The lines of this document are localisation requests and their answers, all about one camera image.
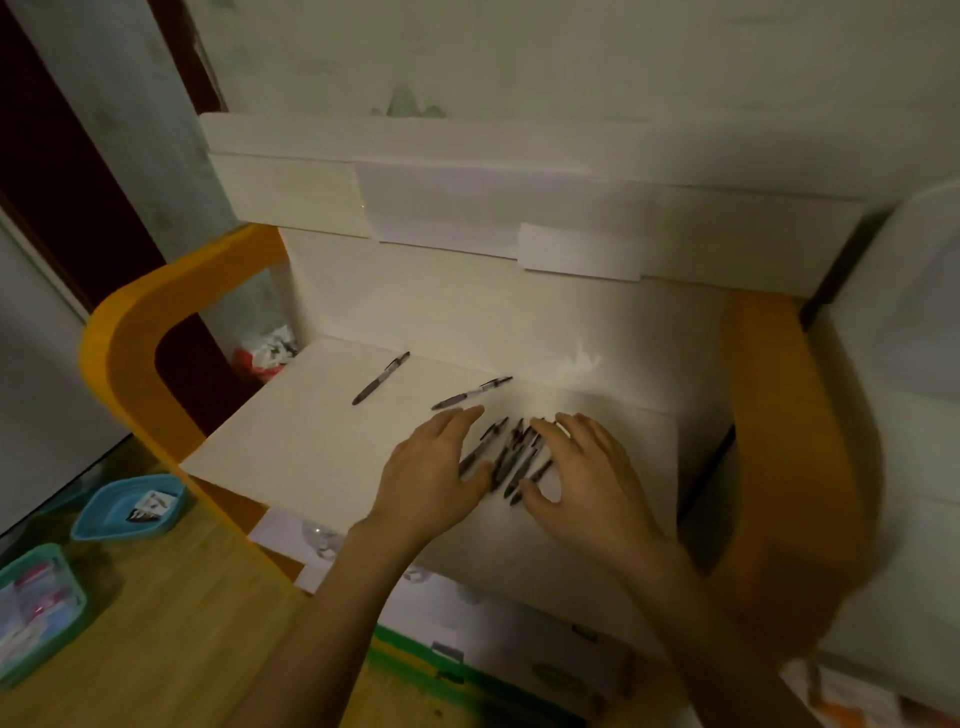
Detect bright green object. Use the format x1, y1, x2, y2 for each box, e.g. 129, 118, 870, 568
365, 626, 590, 728

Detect crumpled white paper trash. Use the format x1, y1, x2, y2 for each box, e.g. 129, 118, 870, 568
251, 328, 300, 370

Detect blue plastic basin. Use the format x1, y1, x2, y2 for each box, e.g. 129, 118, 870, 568
71, 473, 189, 544

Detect person's left hand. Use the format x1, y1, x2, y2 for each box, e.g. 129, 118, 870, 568
363, 404, 496, 553

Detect person's left forearm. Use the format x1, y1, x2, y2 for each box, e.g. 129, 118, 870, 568
228, 521, 421, 728

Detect pile of black pens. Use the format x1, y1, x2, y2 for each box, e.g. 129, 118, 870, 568
457, 416, 558, 508

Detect large white paper sheet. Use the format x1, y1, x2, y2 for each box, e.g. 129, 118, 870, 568
353, 161, 665, 262

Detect dark brown corner trim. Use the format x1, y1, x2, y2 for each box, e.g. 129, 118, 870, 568
148, 0, 228, 115

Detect white door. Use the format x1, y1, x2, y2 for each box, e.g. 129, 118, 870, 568
0, 209, 130, 535

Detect red plastic basket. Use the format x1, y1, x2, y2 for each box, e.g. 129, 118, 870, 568
230, 329, 300, 385

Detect person's right forearm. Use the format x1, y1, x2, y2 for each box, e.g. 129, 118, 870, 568
618, 543, 823, 728

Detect small white paper strip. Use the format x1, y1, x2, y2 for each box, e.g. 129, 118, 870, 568
517, 221, 651, 284

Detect teal container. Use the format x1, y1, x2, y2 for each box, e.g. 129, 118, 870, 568
0, 543, 90, 691

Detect pink and white packets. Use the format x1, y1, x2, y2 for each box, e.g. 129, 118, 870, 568
0, 560, 80, 669

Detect black gel pen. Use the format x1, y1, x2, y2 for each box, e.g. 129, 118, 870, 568
350, 350, 412, 408
430, 375, 515, 412

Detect person's right hand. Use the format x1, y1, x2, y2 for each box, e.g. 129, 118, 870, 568
519, 410, 670, 575

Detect black and white packet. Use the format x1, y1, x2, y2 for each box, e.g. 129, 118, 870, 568
125, 490, 178, 525

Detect dark brown door frame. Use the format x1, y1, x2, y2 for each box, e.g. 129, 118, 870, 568
0, 0, 168, 313

